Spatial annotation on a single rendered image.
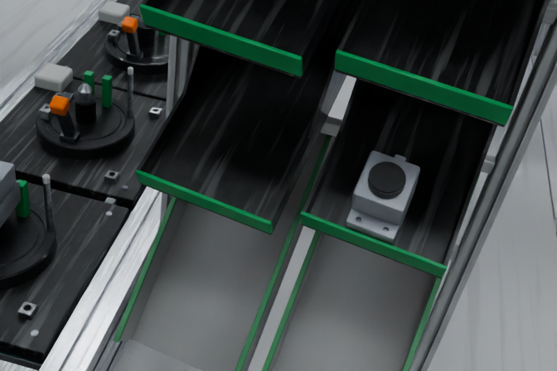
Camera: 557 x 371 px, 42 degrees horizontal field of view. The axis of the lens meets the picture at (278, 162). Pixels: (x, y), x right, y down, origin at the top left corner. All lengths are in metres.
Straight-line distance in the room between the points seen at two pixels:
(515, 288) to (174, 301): 0.57
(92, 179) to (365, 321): 0.44
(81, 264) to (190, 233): 0.17
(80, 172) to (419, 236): 0.53
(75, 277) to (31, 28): 0.80
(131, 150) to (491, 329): 0.57
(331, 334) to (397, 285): 0.08
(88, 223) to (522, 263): 0.67
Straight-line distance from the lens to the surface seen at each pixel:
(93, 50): 1.28
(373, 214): 0.60
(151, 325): 0.78
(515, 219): 1.27
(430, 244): 0.64
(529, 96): 0.66
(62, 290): 0.87
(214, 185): 0.65
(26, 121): 1.11
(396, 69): 0.52
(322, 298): 0.76
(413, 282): 0.76
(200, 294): 0.77
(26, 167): 1.03
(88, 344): 0.83
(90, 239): 0.92
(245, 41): 0.52
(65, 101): 0.97
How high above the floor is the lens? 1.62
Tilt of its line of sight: 38 degrees down
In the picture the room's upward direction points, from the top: 10 degrees clockwise
